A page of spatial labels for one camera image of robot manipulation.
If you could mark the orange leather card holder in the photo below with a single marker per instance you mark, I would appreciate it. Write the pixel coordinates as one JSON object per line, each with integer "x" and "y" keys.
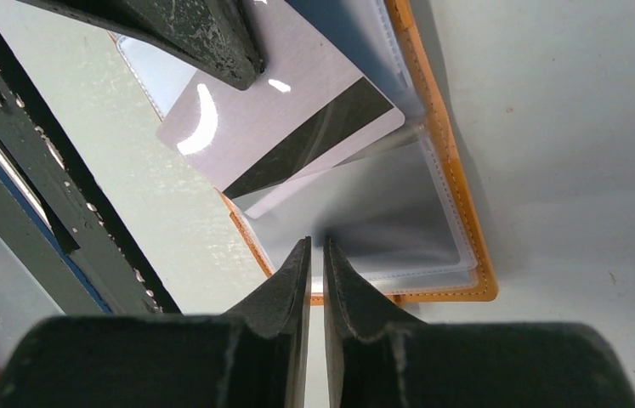
{"x": 399, "y": 208}

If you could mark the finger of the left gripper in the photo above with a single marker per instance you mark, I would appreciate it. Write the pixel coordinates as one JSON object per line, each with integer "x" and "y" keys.
{"x": 213, "y": 36}

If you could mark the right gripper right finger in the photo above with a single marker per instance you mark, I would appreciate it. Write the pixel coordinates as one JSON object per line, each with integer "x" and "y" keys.
{"x": 379, "y": 355}

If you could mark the silver magnetic stripe card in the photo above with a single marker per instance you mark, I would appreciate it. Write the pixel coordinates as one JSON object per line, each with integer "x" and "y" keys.
{"x": 310, "y": 109}

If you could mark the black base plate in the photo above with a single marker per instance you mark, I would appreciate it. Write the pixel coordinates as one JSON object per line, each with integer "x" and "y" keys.
{"x": 103, "y": 256}

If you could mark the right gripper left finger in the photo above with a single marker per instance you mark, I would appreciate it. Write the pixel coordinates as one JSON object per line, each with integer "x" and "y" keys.
{"x": 252, "y": 355}

